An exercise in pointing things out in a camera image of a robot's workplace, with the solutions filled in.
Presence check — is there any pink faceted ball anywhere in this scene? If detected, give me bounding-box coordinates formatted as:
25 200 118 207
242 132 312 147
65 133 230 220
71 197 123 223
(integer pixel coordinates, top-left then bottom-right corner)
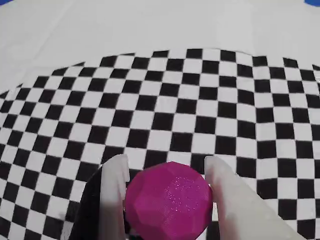
124 161 214 240

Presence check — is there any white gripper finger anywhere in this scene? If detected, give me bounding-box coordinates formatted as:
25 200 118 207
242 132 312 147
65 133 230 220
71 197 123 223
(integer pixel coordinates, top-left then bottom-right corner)
204 155 316 240

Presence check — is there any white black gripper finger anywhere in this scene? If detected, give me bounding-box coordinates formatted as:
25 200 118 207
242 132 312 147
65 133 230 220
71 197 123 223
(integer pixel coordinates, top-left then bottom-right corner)
71 154 131 240

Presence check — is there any black white checkered mat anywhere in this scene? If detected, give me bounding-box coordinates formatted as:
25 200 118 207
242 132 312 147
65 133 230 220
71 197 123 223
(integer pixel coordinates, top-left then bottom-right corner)
0 0 320 240

